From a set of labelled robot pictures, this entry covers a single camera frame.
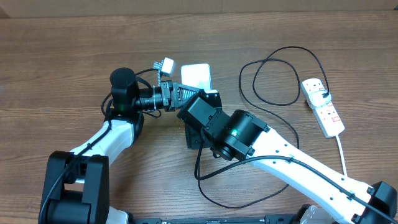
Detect blue Galaxy smartphone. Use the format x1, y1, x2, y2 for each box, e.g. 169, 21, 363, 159
180, 63, 212, 90

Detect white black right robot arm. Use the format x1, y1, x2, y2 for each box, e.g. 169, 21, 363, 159
177, 94, 397, 223

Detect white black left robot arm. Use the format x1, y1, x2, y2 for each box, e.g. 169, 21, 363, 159
38, 65, 211, 224

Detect white charger plug adapter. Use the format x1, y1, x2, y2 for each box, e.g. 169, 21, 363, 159
307, 90, 332, 109

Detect white power strip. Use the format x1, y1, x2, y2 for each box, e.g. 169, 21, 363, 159
301, 78, 345, 138

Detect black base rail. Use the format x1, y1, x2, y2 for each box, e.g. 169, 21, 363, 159
132, 214, 300, 224

